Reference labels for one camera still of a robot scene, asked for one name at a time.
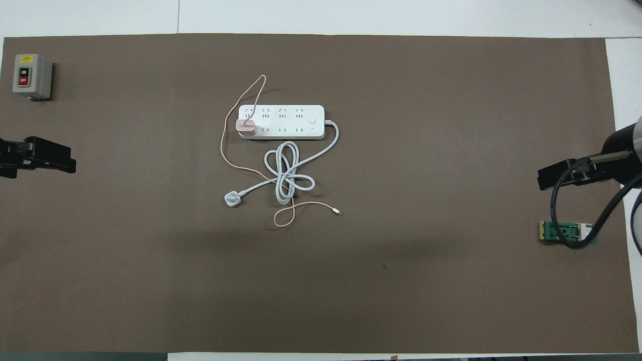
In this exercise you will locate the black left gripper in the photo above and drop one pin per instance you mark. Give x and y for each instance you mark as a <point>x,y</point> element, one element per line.
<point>15,155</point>

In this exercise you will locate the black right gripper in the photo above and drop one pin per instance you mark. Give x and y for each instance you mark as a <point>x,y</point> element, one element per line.
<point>597,170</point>

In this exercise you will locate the pink charger adapter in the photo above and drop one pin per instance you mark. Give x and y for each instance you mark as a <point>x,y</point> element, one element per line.
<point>246,127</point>

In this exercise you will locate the white power strip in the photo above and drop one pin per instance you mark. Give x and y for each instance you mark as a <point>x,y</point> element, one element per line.
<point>291,120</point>

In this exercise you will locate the brown table mat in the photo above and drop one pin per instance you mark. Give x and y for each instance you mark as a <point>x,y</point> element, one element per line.
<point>401,276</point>

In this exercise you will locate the grey on-off switch box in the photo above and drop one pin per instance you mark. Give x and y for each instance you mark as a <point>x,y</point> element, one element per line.
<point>30,75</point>

